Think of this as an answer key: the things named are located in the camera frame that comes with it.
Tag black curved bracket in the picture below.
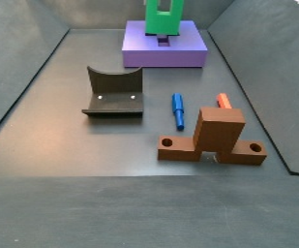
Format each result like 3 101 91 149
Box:
82 67 144 116

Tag purple board with cross slot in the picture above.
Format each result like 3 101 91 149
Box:
122 20 208 68

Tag red peg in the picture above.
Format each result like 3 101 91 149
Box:
216 93 232 109

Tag blue peg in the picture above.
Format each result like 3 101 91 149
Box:
172 93 184 131

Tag green U-shaped block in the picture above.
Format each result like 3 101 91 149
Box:
146 0 184 36

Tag brown T-shaped block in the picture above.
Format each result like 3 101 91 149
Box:
158 107 267 166

